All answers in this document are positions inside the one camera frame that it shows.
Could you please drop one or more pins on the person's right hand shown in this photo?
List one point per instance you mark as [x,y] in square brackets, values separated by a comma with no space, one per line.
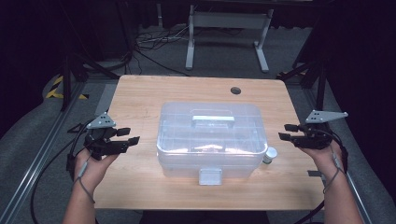
[327,160]

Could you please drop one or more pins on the grey floor tape piece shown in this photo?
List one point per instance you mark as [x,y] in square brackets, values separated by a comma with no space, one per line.
[313,173]

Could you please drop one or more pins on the yellow black hazard tape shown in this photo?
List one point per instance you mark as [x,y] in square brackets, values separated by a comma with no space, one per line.
[53,93]

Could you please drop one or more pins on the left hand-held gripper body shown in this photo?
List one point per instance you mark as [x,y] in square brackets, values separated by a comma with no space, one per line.
[100,137]

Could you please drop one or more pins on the small white bottle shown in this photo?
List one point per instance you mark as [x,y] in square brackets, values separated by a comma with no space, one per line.
[270,154]

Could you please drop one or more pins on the person's left hand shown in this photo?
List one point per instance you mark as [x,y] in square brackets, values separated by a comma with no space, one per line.
[91,171]

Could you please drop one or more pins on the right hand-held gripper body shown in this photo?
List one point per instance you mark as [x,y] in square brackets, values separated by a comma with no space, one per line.
[313,138]

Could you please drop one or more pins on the grey metal desk frame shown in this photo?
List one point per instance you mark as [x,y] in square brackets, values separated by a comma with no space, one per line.
[229,20]

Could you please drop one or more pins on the clear plastic storage box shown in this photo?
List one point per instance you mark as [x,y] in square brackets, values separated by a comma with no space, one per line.
[211,137]

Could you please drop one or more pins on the aluminium floor rail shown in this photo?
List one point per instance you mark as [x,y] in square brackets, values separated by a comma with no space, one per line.
[40,155]
[358,199]

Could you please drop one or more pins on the black metal stand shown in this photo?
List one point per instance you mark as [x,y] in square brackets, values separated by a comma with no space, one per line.
[66,84]
[320,90]

